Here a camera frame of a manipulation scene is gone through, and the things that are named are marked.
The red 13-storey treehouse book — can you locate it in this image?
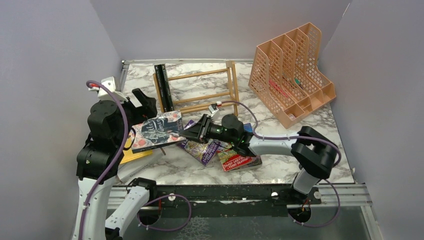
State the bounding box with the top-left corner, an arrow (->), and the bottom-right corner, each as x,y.
217,148 -> 254,172

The wooden book rack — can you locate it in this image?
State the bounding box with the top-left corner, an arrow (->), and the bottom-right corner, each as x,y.
153,60 -> 240,114

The yellow book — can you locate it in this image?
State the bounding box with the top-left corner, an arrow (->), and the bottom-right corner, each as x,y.
120,138 -> 153,165

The blue book under red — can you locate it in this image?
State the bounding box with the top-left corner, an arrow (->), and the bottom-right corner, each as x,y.
243,123 -> 263,170

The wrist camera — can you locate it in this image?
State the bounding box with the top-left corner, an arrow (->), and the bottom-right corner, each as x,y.
97,76 -> 129,104
208,101 -> 222,118

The black moon and sixpence book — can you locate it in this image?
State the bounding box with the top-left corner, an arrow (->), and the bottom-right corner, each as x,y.
154,64 -> 171,113

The black front rail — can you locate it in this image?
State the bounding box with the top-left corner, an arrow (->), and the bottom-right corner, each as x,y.
112,184 -> 352,220

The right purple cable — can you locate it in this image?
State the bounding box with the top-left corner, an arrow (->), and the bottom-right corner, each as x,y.
220,100 -> 342,229

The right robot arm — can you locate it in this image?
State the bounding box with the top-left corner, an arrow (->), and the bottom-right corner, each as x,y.
179,114 -> 340,204

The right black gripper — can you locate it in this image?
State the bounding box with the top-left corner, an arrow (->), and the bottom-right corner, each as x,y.
179,114 -> 236,145

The floral little women book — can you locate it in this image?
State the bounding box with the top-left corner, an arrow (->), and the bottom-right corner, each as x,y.
131,110 -> 186,153

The orange plastic file organizer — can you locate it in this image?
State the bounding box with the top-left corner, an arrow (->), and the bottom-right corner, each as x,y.
248,22 -> 336,129

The green alice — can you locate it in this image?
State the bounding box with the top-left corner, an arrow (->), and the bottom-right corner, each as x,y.
160,64 -> 175,112

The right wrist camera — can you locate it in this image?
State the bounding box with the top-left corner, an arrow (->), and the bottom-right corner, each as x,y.
208,101 -> 222,118

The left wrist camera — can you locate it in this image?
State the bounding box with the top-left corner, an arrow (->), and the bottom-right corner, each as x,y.
97,76 -> 129,104

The green marker in organizer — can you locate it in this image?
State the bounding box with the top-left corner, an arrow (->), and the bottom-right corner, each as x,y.
294,78 -> 304,90

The purple 52-storey treehouse book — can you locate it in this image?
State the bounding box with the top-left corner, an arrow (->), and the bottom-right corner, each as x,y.
177,139 -> 220,166

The red item in organizer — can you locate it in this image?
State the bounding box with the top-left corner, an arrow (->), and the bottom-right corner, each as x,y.
268,79 -> 290,101

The white furniture book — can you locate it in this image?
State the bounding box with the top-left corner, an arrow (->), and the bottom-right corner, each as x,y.
116,148 -> 165,183

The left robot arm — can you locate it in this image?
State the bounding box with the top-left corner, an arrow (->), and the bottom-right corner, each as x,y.
72,88 -> 157,240

